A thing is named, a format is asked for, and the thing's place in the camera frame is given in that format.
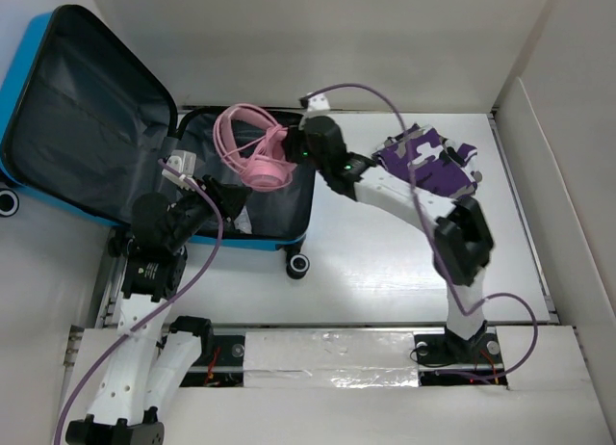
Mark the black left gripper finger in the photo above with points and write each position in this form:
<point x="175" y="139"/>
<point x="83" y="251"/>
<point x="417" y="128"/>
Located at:
<point x="218" y="191"/>
<point x="233" y="206"/>

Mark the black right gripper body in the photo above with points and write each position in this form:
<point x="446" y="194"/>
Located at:
<point x="298" y="148"/>

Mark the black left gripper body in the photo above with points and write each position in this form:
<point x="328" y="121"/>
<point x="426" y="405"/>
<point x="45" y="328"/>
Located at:
<point x="192" y="211"/>

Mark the translucent white plastic bottle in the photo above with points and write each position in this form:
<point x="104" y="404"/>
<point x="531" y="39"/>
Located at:
<point x="243" y="223"/>

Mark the pink headphones with cable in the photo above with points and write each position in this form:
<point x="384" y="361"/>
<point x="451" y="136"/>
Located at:
<point x="260" y="164"/>

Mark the purple camouflage clothing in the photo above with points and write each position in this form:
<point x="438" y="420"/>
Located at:
<point x="442" y="166"/>

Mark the blue kids suitcase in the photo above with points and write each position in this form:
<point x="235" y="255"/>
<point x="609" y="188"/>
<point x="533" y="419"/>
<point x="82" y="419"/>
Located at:
<point x="86" y="124"/>

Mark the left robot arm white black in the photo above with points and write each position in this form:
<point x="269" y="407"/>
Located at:
<point x="124" y="396"/>

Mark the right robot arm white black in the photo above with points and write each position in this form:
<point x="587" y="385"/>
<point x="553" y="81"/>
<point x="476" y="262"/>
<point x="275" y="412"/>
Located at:
<point x="456" y="230"/>

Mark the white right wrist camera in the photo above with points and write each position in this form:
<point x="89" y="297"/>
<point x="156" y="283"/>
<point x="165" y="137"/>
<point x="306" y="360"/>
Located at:
<point x="315" y="103"/>

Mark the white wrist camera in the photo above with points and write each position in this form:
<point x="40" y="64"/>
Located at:
<point x="179" y="168"/>
<point x="315" y="103"/>

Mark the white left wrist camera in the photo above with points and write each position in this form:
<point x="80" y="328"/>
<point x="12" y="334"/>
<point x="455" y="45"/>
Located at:
<point x="179" y="168"/>

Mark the metal base rail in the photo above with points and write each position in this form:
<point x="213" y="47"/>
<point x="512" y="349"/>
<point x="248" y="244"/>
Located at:
<point x="341" y="357"/>

